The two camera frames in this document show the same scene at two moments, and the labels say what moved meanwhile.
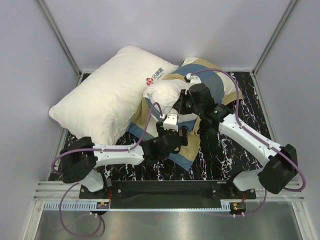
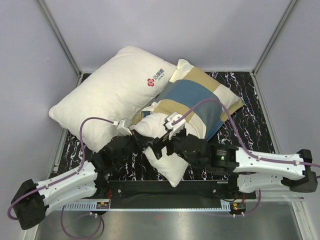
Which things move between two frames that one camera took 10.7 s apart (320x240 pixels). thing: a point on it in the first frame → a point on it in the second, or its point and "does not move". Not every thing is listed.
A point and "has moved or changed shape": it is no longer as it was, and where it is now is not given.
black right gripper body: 186,106 → 172,146
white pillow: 166,93 → 170,168
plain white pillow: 102,105 does not move
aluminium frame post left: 80,75 does not move
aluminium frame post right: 273,36 does not move
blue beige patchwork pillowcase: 171,102 has moved or changed shape
